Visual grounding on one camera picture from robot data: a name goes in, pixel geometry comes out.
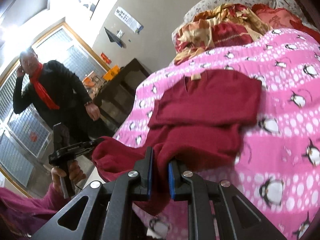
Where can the wall calendar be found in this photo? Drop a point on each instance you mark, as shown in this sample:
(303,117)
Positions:
(128,18)

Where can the dark wooden headboard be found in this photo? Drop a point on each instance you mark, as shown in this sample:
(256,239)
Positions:
(307,5)

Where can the white wall switch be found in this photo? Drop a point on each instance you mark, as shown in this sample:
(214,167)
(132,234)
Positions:
(120,33)

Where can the window with metal grille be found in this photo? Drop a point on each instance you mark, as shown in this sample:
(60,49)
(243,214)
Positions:
(17,135)

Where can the dark hanging cloth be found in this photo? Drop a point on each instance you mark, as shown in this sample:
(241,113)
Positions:
(113,38)

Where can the red embroidered pillow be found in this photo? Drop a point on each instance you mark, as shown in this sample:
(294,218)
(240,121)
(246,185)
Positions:
(277,17)

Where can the person's left forearm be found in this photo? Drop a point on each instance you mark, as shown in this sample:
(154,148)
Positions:
(20,210)

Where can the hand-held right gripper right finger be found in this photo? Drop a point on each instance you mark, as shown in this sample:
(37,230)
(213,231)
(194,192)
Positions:
(171,180)

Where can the pink penguin blanket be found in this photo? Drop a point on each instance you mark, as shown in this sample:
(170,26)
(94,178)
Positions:
(287,142)

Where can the orange printed box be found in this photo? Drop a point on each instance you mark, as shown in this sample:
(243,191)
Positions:
(93,81)

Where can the maroon knit sweater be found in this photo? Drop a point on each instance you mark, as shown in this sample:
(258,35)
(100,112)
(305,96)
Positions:
(200,105)

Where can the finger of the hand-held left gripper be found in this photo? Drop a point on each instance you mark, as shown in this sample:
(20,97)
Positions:
(96,142)

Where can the red cloth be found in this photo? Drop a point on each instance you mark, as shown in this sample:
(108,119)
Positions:
(306,28)

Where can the red and yellow floral quilt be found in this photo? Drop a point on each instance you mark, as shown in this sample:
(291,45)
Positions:
(200,35)

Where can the red wall sticker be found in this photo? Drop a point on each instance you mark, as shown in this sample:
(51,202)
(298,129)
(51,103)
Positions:
(106,58)

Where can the wall poster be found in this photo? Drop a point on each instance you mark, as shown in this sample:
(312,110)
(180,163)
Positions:
(91,1)

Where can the person's left hand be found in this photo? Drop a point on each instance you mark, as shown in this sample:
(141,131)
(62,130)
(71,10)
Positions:
(76,173)

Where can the dark wooden cabinet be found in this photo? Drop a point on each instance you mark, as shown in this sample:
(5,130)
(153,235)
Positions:
(120,92)

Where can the yellow basket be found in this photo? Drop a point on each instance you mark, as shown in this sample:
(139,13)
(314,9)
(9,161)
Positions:
(112,73)

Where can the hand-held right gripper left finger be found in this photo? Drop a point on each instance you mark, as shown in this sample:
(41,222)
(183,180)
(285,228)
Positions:
(149,175)

